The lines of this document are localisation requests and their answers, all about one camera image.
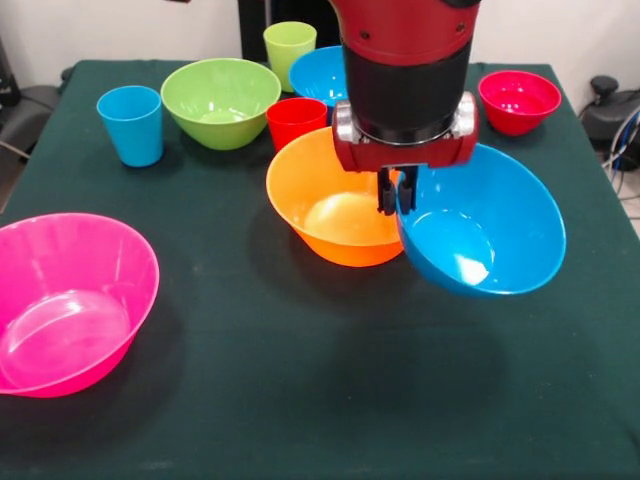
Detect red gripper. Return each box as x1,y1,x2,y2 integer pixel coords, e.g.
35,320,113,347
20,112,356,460
332,92,480,217

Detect orange bowl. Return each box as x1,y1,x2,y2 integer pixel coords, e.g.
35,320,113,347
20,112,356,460
265,125,406,268

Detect blue bowl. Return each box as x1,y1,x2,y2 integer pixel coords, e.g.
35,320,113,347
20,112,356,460
288,45,350,109
394,143,568,300

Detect red cup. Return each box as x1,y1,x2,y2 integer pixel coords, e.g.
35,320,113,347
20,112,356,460
265,97,328,154

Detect small pink-red bowl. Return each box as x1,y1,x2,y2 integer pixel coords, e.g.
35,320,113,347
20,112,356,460
477,69,563,137

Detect green cup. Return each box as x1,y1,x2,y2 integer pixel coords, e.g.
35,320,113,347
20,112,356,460
262,21,318,94

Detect green bowl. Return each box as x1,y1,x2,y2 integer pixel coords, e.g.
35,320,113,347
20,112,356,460
160,57,283,152

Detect dark green tablecloth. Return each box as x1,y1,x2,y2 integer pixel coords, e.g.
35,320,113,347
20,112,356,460
0,58,640,480

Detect blue cup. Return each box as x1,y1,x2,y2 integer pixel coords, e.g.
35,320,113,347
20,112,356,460
96,85,165,168

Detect large pink bowl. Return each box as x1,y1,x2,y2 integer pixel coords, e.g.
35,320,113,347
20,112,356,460
0,212,161,400

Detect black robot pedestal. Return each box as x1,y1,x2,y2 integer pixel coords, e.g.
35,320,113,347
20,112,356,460
238,0,344,64

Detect tangled cables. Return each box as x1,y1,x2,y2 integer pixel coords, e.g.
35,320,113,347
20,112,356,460
602,110,640,201

